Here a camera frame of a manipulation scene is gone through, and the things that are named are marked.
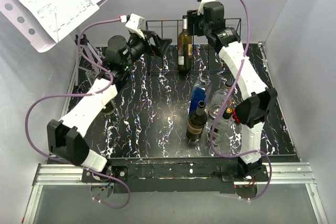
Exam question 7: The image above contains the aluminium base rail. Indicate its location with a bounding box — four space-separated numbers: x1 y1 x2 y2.
22 41 329 224

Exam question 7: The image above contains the lilac music stand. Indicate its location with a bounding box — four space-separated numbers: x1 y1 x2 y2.
0 0 128 87

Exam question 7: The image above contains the tall clear bottle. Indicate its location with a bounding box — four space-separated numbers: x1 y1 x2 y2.
85 70 118 114

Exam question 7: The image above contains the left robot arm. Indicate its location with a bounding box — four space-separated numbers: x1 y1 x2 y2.
47 30 172 182

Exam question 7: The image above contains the clear square bottle orange label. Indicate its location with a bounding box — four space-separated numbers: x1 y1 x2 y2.
212 107 233 146

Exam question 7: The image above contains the blue square glass bottle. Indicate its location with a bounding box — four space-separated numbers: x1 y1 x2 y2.
189 74 212 113

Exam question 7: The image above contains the dark green wine bottle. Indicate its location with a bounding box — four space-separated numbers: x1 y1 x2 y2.
186 101 208 141
177 15 193 73

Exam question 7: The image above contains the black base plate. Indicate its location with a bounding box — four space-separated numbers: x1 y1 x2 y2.
81 157 271 195

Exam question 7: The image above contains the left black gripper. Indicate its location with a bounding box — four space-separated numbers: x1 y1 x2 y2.
122 30 171 70

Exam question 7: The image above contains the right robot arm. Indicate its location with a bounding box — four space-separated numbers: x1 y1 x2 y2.
187 0 277 181

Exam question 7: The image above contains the clear round bottle cork stopper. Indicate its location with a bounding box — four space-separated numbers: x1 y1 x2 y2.
208 80 233 119

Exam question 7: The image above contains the black wire wine rack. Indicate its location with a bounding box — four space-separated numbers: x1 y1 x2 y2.
145 18 242 76

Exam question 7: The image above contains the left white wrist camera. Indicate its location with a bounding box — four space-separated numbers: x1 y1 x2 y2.
119 14 146 39

